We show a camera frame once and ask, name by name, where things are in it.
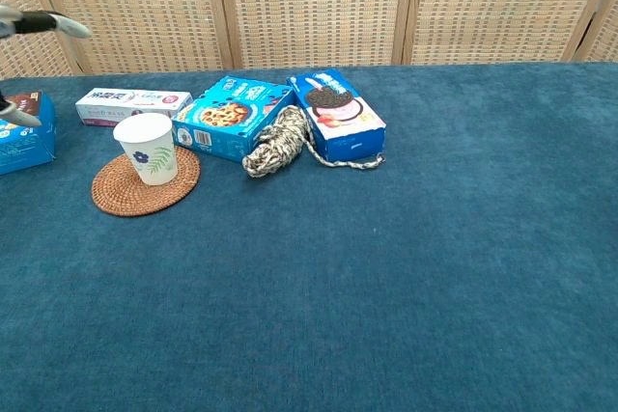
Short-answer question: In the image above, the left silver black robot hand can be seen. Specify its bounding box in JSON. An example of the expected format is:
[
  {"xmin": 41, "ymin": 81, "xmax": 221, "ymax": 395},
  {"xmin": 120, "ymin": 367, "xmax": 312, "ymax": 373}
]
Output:
[{"xmin": 0, "ymin": 5, "xmax": 93, "ymax": 127}]

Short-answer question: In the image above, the white paper cup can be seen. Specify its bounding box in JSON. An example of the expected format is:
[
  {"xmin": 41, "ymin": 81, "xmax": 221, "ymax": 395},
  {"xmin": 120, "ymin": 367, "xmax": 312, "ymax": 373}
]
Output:
[{"xmin": 112, "ymin": 112, "xmax": 180, "ymax": 187}]

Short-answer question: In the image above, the brown woven round coaster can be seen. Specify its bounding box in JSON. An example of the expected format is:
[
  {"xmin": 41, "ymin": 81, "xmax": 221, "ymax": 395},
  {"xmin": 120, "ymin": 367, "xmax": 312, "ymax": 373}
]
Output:
[{"xmin": 91, "ymin": 145, "xmax": 202, "ymax": 218}]

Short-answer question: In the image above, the woven bamboo screen panel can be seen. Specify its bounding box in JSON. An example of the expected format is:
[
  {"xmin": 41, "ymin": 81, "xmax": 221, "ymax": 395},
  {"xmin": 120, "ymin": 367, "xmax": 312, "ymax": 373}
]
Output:
[
  {"xmin": 26, "ymin": 0, "xmax": 236, "ymax": 76},
  {"xmin": 403, "ymin": 0, "xmax": 610, "ymax": 67},
  {"xmin": 573, "ymin": 0, "xmax": 618, "ymax": 64},
  {"xmin": 0, "ymin": 0, "xmax": 81, "ymax": 81},
  {"xmin": 214, "ymin": 0, "xmax": 417, "ymax": 70}
]

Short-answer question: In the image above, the brown and blue cookie box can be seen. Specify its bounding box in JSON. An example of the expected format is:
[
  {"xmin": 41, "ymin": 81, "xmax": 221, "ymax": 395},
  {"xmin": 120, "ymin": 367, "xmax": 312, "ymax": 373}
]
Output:
[{"xmin": 0, "ymin": 90, "xmax": 58, "ymax": 177}]

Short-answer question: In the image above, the white toothpaste box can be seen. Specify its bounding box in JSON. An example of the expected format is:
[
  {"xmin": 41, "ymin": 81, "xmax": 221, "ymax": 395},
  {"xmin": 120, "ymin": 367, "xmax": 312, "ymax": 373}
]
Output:
[{"xmin": 74, "ymin": 87, "xmax": 194, "ymax": 129}]

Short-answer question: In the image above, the blue chocolate chip cookie box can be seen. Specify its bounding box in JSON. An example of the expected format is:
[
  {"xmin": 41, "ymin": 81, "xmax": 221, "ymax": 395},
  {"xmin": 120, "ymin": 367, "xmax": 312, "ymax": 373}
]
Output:
[{"xmin": 171, "ymin": 75, "xmax": 296, "ymax": 164}]

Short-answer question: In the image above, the blue pink sandwich cookie box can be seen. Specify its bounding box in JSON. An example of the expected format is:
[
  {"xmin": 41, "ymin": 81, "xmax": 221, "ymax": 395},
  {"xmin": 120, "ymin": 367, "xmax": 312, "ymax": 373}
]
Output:
[{"xmin": 285, "ymin": 69, "xmax": 388, "ymax": 164}]

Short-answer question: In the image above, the blue table cloth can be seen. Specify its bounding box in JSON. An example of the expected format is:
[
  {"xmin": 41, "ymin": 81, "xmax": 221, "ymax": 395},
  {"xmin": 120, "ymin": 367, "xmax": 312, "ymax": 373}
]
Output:
[{"xmin": 0, "ymin": 61, "xmax": 618, "ymax": 412}]

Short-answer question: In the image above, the beige braided rope bundle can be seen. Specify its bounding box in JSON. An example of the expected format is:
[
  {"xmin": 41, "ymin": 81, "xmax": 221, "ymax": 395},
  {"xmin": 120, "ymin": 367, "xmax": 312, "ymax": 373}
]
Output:
[{"xmin": 240, "ymin": 105, "xmax": 388, "ymax": 179}]

